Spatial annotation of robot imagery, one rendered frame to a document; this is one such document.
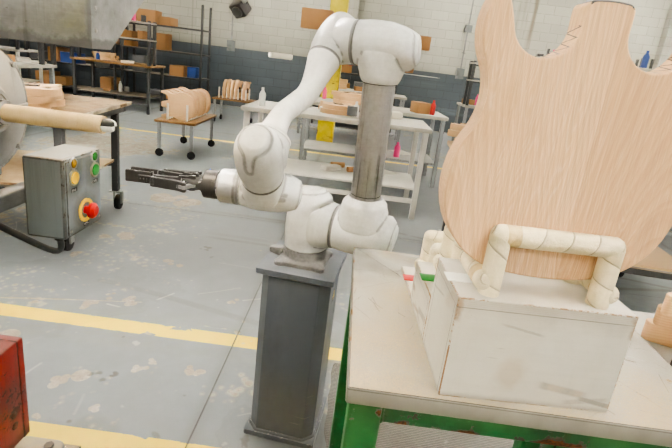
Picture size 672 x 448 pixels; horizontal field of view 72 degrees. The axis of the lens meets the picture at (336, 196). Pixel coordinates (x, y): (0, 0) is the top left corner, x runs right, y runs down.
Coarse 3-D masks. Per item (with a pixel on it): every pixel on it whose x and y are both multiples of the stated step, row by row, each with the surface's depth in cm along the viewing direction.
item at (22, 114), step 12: (12, 108) 83; (24, 108) 83; (36, 108) 84; (12, 120) 84; (24, 120) 83; (36, 120) 83; (48, 120) 83; (60, 120) 83; (72, 120) 83; (84, 120) 83; (96, 120) 83; (96, 132) 84
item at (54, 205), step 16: (64, 144) 121; (32, 160) 107; (48, 160) 107; (64, 160) 108; (80, 160) 113; (96, 160) 120; (32, 176) 108; (48, 176) 108; (64, 176) 108; (80, 176) 114; (96, 176) 121; (32, 192) 109; (48, 192) 109; (64, 192) 109; (80, 192) 115; (96, 192) 122; (32, 208) 110; (48, 208) 110; (64, 208) 110; (80, 208) 115; (0, 224) 111; (32, 224) 111; (48, 224) 111; (64, 224) 111; (80, 224) 117; (32, 240) 114
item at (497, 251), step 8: (488, 240) 69; (496, 240) 67; (504, 240) 67; (488, 248) 68; (496, 248) 67; (504, 248) 67; (488, 256) 68; (496, 256) 67; (504, 256) 67; (488, 264) 68; (496, 264) 68; (504, 264) 68; (488, 272) 68; (496, 272) 68; (496, 280) 68; (488, 288) 69; (496, 288) 69; (488, 296) 69; (496, 296) 69
